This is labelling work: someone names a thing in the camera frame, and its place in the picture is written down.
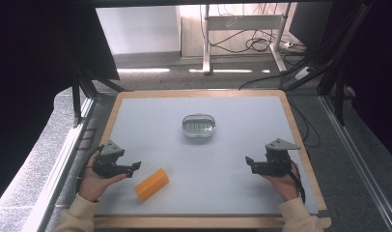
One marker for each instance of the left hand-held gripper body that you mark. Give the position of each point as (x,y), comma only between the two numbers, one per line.
(107,161)

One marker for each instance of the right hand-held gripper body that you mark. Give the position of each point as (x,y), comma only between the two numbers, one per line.
(277,158)

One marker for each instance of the person's left hand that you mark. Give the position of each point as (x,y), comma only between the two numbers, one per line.
(91,185)

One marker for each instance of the person's right hand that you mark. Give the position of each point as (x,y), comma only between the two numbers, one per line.
(285,187)

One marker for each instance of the orange soap bar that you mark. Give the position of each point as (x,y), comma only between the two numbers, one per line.
(151,184)

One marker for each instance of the white soap dish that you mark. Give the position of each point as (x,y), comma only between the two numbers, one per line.
(199,126)

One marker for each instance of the black metal stand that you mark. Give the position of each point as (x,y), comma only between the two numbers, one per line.
(335,64)
(84,87)

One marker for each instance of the white power strip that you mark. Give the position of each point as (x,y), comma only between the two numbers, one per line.
(302,73)

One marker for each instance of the black curtain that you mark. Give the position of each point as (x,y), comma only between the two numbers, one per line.
(371,64)
(33,80)

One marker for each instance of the aluminium rail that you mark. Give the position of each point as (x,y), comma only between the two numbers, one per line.
(55,174)
(361,164)

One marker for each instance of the white desk frame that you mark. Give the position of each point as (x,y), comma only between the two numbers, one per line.
(244,22)

